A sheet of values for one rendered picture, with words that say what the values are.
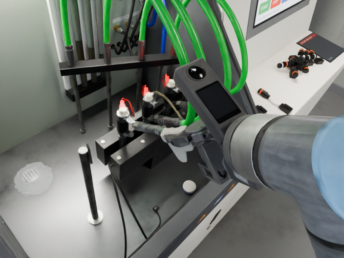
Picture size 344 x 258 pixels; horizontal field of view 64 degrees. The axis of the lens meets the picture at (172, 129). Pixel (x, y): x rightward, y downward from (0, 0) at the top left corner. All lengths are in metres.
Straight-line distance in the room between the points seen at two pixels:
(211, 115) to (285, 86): 0.73
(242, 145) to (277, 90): 0.74
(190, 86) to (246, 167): 0.13
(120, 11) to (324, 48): 0.87
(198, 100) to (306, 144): 0.16
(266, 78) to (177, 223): 0.61
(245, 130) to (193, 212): 0.42
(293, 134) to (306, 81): 0.89
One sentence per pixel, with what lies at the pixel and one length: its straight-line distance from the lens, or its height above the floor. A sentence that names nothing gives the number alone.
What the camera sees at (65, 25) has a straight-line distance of 0.68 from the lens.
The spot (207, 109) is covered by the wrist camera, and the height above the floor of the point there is 1.33.
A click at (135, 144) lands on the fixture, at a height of 0.98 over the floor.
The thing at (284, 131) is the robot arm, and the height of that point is 1.40.
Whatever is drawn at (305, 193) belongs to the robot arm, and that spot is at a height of 1.39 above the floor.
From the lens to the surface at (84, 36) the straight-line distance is 0.83.
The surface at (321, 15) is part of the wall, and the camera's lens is 2.84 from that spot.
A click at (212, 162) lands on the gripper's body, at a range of 0.37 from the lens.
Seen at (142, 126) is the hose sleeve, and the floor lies 1.12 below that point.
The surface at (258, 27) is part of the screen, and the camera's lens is 0.98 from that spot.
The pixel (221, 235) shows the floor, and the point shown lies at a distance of 1.73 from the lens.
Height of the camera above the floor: 1.56
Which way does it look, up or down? 49 degrees down
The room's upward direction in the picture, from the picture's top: 12 degrees clockwise
